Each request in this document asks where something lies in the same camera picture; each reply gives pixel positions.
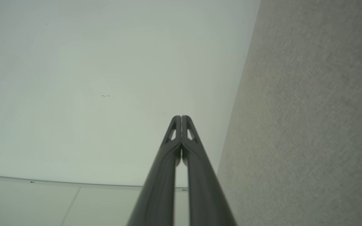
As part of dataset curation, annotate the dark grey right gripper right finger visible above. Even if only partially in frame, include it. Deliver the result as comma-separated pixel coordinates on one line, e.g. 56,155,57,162
181,115,237,226

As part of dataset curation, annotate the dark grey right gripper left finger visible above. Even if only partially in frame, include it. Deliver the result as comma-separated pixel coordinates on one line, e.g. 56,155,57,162
127,115,182,226

